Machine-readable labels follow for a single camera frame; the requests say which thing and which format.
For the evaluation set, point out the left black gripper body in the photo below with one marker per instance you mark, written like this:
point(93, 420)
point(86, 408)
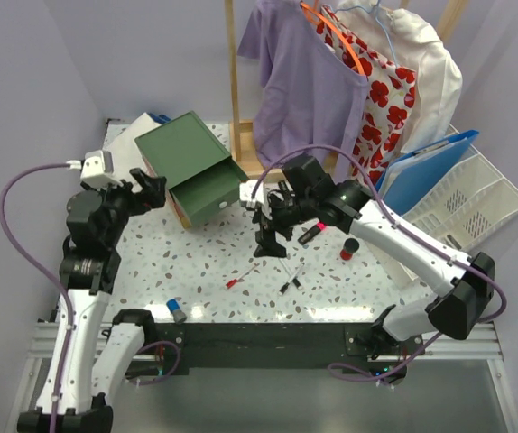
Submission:
point(134, 191)

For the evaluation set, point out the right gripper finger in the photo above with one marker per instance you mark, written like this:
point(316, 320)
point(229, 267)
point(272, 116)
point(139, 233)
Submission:
point(261, 221)
point(275, 249)

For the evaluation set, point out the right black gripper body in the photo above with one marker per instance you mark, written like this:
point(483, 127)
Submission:
point(285, 213)

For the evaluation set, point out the three-drawer desk organizer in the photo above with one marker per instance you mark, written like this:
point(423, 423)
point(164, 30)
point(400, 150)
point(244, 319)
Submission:
point(202, 177)

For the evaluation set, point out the blue document folder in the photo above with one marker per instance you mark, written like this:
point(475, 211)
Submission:
point(410, 177)

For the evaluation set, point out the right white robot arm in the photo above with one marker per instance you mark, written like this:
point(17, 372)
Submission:
point(462, 285)

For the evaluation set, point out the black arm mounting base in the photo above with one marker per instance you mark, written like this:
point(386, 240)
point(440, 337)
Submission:
point(266, 346)

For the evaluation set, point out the pink highlighter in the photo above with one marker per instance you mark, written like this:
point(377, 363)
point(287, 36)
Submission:
point(310, 234)

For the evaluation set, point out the black cap marker lower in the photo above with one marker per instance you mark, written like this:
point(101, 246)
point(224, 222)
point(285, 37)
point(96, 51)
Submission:
point(288, 283)

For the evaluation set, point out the black cap marker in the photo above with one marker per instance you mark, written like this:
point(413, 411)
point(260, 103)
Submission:
point(295, 281)
point(288, 283)

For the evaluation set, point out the black cap marker upper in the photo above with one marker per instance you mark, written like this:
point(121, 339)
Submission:
point(295, 281)

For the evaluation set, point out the red cap marker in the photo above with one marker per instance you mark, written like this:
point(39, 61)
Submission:
point(230, 284)

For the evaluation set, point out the folded white cloth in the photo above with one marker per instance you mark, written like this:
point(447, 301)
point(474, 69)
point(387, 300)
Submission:
point(120, 142)

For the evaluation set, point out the red black stamp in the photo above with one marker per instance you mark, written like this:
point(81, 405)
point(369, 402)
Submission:
point(349, 248)

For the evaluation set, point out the wooden clothes rack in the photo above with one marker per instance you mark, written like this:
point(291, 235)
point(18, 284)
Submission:
point(241, 142)

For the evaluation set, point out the blue grey stamp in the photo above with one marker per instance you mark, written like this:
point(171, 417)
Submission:
point(178, 315)

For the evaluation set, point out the purple t-shirt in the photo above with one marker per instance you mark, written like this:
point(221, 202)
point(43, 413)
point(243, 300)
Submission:
point(310, 96)

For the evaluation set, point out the red floral dress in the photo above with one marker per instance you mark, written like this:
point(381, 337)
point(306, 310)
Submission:
point(388, 105)

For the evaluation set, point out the white file rack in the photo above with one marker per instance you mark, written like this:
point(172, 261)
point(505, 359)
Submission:
point(472, 201)

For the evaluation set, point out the orange clothes hanger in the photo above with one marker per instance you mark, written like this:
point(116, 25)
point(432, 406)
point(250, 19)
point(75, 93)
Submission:
point(314, 16)

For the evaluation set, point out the cream white shirt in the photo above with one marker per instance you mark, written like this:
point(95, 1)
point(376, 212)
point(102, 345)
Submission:
point(418, 47)

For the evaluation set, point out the light blue clothes hanger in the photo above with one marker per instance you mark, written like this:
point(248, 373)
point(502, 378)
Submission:
point(375, 14)

